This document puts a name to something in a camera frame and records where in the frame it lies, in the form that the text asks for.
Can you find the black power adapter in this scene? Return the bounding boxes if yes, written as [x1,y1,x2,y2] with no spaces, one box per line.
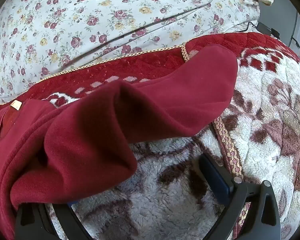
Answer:
[256,22,280,39]

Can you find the floral bedsheet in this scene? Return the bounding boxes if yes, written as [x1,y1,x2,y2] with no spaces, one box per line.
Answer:
[0,0,262,105]

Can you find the dark red fleece garment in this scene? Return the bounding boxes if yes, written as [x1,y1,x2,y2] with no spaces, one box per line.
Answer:
[0,44,238,240]

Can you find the black cable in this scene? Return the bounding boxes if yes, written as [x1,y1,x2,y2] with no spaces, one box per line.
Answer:
[240,21,260,33]

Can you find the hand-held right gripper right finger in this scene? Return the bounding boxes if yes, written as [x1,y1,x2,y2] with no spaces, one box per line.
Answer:
[199,153,282,240]

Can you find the red and white plush blanket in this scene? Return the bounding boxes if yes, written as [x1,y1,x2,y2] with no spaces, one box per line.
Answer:
[0,32,300,240]

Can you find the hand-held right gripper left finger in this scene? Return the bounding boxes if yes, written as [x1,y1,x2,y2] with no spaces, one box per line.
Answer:
[15,201,93,240]

